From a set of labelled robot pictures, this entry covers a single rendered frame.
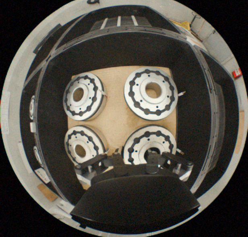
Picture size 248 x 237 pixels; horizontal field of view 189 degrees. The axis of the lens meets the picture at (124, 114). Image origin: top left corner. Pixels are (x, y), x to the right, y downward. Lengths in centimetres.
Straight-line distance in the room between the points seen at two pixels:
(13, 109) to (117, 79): 321
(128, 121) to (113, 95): 6
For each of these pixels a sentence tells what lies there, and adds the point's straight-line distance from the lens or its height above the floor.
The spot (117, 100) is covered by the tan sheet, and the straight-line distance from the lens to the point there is 18.
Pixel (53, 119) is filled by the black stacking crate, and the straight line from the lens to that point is 20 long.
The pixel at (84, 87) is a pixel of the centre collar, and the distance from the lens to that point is 17.
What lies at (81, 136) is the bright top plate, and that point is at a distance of 17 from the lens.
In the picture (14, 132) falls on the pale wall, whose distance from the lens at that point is 323.
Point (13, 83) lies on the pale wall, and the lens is 343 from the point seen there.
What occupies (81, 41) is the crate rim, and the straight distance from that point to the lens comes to 16.
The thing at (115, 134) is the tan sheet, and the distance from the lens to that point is 18.
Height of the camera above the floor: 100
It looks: 84 degrees down
